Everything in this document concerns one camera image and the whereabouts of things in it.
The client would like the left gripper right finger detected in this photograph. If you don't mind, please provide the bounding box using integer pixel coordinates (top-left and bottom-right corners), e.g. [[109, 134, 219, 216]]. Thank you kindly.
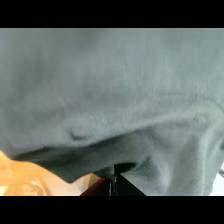
[[115, 171, 147, 197]]

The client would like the grey garment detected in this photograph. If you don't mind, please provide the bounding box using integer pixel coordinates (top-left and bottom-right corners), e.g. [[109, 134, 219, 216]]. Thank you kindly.
[[0, 27, 224, 197]]

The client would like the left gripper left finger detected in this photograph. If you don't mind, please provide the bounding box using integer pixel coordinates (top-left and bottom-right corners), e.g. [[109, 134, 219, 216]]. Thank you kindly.
[[107, 177, 116, 197]]

